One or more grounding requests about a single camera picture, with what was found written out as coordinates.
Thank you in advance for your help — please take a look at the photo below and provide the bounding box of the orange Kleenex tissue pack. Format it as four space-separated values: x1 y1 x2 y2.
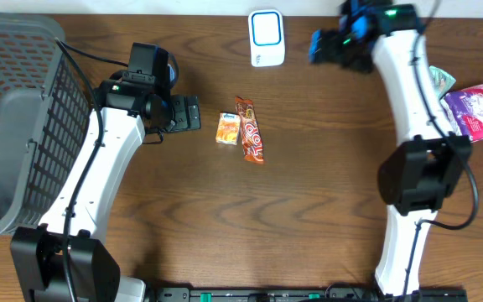
216 112 241 145

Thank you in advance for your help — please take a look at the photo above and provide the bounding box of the purple tissue pack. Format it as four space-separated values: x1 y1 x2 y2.
440 84 483 142

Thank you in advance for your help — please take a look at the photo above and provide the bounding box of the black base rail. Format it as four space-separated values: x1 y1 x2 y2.
143 284 468 302

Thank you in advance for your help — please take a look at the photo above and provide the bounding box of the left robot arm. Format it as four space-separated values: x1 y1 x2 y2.
10 55 201 301

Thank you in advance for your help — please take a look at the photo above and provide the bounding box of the mint green wipes pack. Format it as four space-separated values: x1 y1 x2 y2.
429 65 456 99

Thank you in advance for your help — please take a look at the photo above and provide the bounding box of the right black cable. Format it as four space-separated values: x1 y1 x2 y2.
396 0 480 302

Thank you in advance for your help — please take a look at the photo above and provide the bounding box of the grey plastic mesh basket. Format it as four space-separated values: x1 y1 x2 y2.
0 13 91 235

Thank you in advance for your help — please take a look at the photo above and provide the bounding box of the left black cable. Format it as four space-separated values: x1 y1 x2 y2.
55 37 129 302

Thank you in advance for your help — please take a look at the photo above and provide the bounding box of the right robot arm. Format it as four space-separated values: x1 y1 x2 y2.
309 0 479 301

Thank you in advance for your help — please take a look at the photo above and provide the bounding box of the white barcode scanner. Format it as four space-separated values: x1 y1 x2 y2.
247 9 286 67

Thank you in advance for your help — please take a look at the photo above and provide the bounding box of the red orange snack bar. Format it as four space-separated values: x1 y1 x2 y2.
236 96 264 164

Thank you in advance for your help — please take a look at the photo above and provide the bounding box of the black cable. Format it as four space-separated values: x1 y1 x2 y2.
396 0 480 302
55 37 129 302

